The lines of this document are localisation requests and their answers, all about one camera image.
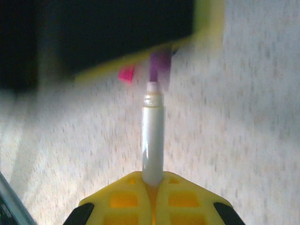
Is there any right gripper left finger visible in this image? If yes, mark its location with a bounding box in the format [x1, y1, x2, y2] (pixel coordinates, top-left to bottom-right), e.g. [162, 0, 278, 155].
[63, 171, 153, 225]

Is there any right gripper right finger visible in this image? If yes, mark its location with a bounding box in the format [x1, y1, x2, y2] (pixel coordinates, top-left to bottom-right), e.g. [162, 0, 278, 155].
[156, 171, 244, 225]

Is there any purple pen cap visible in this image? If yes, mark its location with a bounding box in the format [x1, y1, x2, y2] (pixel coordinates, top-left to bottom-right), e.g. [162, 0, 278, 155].
[149, 46, 173, 92]

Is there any purple felt-tip marker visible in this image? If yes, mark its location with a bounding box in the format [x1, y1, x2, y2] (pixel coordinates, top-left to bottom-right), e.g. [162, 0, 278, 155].
[142, 82, 165, 188]

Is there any aluminium side rail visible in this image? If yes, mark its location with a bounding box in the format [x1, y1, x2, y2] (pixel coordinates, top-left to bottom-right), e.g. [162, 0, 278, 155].
[0, 173, 36, 225]

